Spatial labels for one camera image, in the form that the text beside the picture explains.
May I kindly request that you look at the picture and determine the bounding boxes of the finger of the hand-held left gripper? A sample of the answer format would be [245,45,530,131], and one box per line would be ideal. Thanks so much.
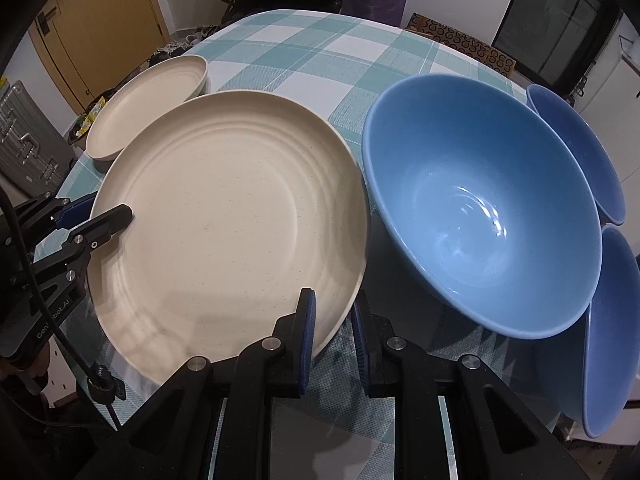
[2,195,98,253]
[27,204,136,293]

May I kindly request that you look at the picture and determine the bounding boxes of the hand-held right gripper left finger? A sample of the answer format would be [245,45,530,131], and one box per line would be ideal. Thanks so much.
[75,287,318,480]

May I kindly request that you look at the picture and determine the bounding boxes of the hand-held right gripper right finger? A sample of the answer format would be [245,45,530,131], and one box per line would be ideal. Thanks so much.
[350,290,588,480]

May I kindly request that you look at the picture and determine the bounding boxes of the beige round plate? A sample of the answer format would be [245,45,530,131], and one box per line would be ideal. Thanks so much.
[87,91,372,386]
[84,55,209,162]

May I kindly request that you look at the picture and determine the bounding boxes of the light blue bowl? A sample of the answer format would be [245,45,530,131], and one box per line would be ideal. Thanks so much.
[361,73,603,339]

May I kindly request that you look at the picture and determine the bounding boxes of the dark blue bowl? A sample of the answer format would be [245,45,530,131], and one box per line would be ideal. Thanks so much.
[532,226,640,439]
[525,84,627,226]

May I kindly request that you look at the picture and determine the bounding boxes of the silver ribbed suitcase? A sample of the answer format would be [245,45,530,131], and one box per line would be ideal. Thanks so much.
[0,80,76,196]

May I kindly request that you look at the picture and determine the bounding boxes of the yellow green snack packets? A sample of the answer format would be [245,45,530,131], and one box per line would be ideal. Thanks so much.
[67,95,118,143]

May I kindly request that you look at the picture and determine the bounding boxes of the pile of dark shoes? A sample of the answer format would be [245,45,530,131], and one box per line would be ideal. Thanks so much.
[150,24,223,61]

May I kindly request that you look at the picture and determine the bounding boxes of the yellow wooden door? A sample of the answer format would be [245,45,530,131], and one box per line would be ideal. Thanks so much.
[27,0,173,116]

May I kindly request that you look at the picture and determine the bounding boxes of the black-framed glass door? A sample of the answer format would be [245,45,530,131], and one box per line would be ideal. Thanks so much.
[491,0,623,88]

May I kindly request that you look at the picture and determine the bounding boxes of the black cable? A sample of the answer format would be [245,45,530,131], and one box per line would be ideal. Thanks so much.
[0,190,126,433]

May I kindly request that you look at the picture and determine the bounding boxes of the brown ring-patterned doormat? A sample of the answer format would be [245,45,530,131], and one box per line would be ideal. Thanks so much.
[479,46,516,79]
[405,12,484,57]

